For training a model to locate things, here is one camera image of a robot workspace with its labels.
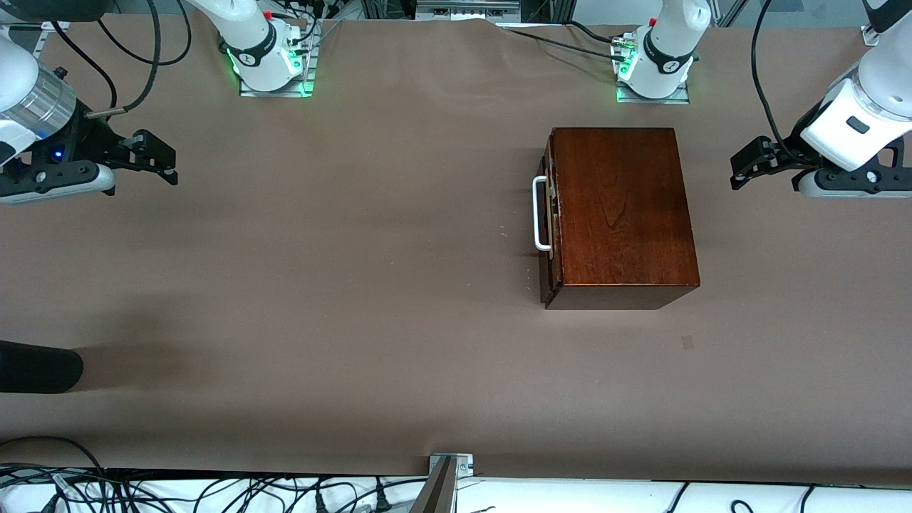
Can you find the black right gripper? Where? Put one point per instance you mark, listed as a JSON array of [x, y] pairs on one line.
[[91, 137]]

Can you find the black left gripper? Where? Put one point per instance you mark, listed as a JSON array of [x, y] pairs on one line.
[[786, 156]]

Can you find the wooden drawer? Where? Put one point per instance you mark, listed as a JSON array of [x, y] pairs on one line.
[[547, 214]]

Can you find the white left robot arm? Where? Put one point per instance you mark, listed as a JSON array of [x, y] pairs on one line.
[[666, 50]]

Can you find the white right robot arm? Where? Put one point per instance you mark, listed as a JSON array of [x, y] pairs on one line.
[[260, 43]]

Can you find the dark brown wooden box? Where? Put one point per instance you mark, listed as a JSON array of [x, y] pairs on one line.
[[627, 214]]

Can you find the aluminium corner profile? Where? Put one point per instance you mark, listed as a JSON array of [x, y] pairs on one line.
[[869, 35]]

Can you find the brown paper table cover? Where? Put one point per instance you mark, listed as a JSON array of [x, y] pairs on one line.
[[320, 285]]

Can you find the black cylindrical object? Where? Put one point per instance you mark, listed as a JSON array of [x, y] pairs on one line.
[[35, 367]]

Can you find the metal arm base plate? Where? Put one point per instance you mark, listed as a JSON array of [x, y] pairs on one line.
[[274, 90], [652, 100]]

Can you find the metal corner bracket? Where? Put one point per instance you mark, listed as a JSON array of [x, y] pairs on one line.
[[53, 27], [463, 463]]

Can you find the aluminium frame profile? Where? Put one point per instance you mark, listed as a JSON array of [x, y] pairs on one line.
[[467, 8]]

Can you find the grey metal post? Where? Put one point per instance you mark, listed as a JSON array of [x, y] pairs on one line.
[[434, 491]]

